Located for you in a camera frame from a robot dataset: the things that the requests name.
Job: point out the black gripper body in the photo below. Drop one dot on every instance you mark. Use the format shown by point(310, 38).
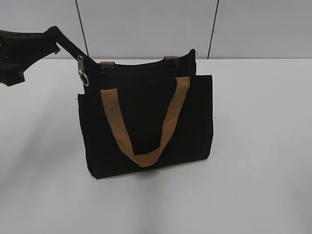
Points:
point(19, 51)

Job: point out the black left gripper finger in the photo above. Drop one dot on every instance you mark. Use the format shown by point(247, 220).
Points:
point(55, 34)

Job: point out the silver zipper pull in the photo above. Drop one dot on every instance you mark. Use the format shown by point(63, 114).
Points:
point(81, 71)

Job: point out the black tote bag tan handles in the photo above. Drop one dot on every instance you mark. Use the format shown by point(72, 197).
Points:
point(140, 117)

